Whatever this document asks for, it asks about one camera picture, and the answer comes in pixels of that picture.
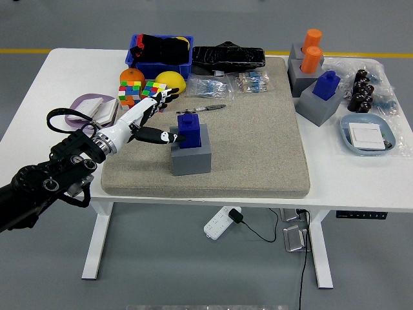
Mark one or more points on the black plastic tray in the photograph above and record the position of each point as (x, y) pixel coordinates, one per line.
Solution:
(226, 56)

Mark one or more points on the white power strip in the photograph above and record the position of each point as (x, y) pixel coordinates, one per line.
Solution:
(216, 226)

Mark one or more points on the metal floor plate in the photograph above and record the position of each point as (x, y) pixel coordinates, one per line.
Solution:
(290, 215)
(295, 239)

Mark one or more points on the bag of blue resistors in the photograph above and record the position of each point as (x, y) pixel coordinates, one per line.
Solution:
(209, 87)

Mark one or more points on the orange fruit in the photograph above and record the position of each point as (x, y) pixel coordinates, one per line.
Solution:
(132, 76)

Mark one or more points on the grey seal holder box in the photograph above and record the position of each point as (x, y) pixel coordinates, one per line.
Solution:
(317, 111)
(300, 82)
(192, 161)
(294, 51)

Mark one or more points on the small green circuit board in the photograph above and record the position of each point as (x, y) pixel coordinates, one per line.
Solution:
(388, 144)

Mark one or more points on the yellow item in bin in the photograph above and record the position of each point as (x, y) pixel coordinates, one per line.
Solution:
(185, 40)

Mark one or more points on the bag of tan resistors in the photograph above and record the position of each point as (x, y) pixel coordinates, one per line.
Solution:
(253, 81)

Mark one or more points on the scrambled rubik's cube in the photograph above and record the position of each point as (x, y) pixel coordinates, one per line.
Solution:
(153, 88)
(129, 95)

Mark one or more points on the light blue tray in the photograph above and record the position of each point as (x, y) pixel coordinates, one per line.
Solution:
(346, 132)

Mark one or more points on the white table leg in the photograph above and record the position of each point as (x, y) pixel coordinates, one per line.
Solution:
(321, 258)
(96, 242)

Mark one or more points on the black cloth bundle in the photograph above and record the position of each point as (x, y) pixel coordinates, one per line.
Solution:
(161, 50)

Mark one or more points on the yellow lemon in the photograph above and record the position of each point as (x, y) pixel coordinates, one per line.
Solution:
(169, 80)

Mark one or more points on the white switch panel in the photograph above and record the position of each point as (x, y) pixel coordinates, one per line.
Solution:
(85, 108)
(368, 137)
(108, 111)

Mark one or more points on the orange cylinder seal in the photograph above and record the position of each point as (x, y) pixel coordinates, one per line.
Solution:
(313, 37)
(311, 59)

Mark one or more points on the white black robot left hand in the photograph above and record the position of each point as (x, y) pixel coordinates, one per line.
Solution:
(121, 127)

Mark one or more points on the purple tray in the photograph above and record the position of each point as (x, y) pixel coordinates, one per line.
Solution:
(71, 109)

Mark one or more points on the grey-brown table mat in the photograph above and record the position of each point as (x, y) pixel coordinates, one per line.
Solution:
(251, 145)

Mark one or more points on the blue square seal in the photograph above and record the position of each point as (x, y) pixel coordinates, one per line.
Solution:
(326, 86)
(190, 130)

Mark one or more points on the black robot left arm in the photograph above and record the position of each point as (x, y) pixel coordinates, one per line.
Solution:
(32, 181)

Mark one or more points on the black table control panel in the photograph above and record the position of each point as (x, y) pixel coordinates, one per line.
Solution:
(361, 214)

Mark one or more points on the clear bag of components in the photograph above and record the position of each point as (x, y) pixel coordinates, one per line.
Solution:
(385, 97)

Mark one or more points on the black power adapter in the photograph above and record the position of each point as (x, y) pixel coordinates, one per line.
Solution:
(235, 215)

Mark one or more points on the blue plastic bin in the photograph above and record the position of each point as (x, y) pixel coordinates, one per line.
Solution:
(161, 70)

